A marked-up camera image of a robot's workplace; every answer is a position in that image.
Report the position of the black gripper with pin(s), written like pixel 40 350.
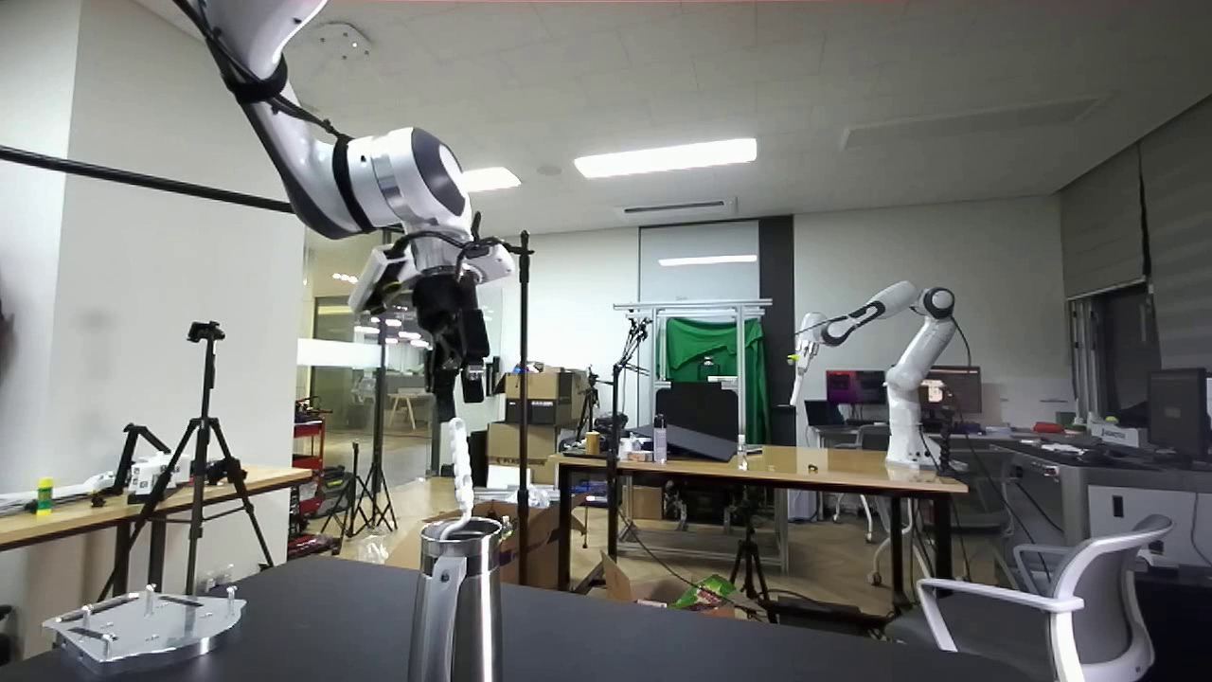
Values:
pixel 449 317

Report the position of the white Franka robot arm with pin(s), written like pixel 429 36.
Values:
pixel 365 176

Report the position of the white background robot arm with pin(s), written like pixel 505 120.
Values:
pixel 910 380

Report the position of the stacked cardboard boxes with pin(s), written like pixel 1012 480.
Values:
pixel 544 392

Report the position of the black stand with boom pole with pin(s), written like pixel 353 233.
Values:
pixel 520 441

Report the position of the long ceiling light panel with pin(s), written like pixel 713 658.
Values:
pixel 668 156
pixel 492 181

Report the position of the green backdrop cloth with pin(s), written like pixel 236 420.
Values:
pixel 707 355

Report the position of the wooden table with black legs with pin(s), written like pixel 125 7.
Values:
pixel 780 471

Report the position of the long wooden bench table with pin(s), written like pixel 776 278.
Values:
pixel 114 513

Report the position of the clear acrylic plate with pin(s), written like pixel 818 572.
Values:
pixel 145 627

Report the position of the small green bottle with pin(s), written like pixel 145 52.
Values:
pixel 44 493

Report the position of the white mesh office chair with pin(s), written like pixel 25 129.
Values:
pixel 1084 591

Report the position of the black computer monitor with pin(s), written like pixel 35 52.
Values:
pixel 1178 411

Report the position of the black stand with camera arm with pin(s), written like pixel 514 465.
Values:
pixel 615 430

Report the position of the black camera tripod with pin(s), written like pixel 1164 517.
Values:
pixel 202 455

